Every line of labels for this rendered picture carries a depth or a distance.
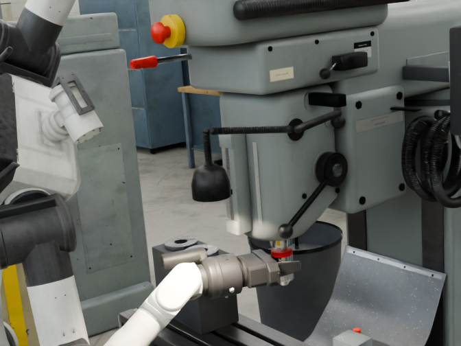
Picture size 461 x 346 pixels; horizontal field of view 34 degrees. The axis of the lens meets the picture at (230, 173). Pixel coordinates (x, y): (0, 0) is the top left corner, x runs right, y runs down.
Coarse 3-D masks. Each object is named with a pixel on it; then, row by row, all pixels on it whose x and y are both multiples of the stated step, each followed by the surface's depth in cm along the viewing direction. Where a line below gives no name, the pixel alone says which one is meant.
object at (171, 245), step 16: (176, 240) 202; (192, 240) 200; (208, 256) 188; (160, 272) 201; (192, 304) 190; (208, 304) 189; (224, 304) 192; (176, 320) 199; (192, 320) 191; (208, 320) 189; (224, 320) 193
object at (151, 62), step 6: (186, 54) 151; (132, 60) 144; (138, 60) 144; (144, 60) 145; (150, 60) 145; (156, 60) 146; (162, 60) 147; (168, 60) 148; (174, 60) 149; (180, 60) 151; (132, 66) 144; (138, 66) 144; (144, 66) 145; (150, 66) 146
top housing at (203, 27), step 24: (168, 0) 138; (192, 0) 132; (216, 0) 129; (192, 24) 133; (216, 24) 130; (240, 24) 130; (264, 24) 133; (288, 24) 137; (312, 24) 141; (336, 24) 145; (360, 24) 150
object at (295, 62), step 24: (192, 48) 151; (216, 48) 145; (240, 48) 139; (264, 48) 136; (288, 48) 139; (312, 48) 143; (336, 48) 147; (360, 48) 151; (192, 72) 153; (216, 72) 146; (240, 72) 140; (264, 72) 136; (288, 72) 140; (312, 72) 144; (336, 72) 148; (360, 72) 152
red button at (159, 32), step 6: (156, 24) 134; (162, 24) 134; (156, 30) 134; (162, 30) 133; (168, 30) 135; (156, 36) 134; (162, 36) 134; (168, 36) 136; (156, 42) 135; (162, 42) 135
